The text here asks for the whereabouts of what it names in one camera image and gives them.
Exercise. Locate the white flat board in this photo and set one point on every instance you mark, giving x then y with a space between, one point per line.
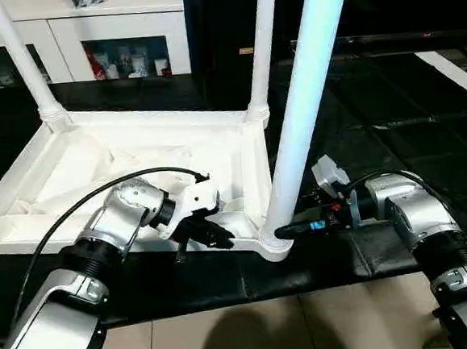
452 76

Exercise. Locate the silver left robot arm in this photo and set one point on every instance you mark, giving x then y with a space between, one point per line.
58 317

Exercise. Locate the black box gold label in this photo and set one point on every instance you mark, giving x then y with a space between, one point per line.
217 22

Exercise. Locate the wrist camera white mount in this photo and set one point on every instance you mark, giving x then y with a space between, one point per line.
197 199
328 173

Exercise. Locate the silver metal rail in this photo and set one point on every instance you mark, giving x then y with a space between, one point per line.
408 36

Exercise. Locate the black mat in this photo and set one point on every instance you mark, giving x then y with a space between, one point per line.
305 270

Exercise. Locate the white cabinet glass doors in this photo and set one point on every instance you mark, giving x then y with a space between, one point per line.
64 30

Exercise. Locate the white plastic table leg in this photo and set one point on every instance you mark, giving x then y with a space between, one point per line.
263 38
304 96
22 57

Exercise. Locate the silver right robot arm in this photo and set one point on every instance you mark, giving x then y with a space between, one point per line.
422 212

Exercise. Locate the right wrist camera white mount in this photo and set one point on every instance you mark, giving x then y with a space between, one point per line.
328 173

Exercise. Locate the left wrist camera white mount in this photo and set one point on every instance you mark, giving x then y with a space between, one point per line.
197 199

